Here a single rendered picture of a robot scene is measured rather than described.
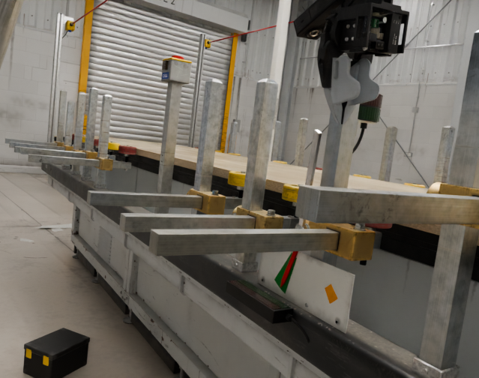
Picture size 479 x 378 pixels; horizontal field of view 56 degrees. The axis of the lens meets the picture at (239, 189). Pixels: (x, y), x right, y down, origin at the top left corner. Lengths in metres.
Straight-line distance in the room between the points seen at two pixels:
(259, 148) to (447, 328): 0.54
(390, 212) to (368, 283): 0.59
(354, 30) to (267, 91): 0.42
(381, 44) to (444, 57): 8.49
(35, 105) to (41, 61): 0.75
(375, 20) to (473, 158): 0.22
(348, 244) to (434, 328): 0.18
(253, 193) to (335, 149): 0.27
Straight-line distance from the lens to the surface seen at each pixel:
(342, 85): 0.65
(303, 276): 0.87
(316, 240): 0.76
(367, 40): 0.61
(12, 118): 8.56
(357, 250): 0.78
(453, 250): 0.68
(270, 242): 0.70
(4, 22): 1.07
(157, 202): 1.15
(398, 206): 0.49
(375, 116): 0.86
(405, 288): 1.00
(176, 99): 1.47
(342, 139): 0.82
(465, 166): 0.67
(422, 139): 9.02
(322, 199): 0.41
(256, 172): 1.02
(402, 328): 1.02
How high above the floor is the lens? 0.99
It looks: 6 degrees down
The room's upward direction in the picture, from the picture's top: 7 degrees clockwise
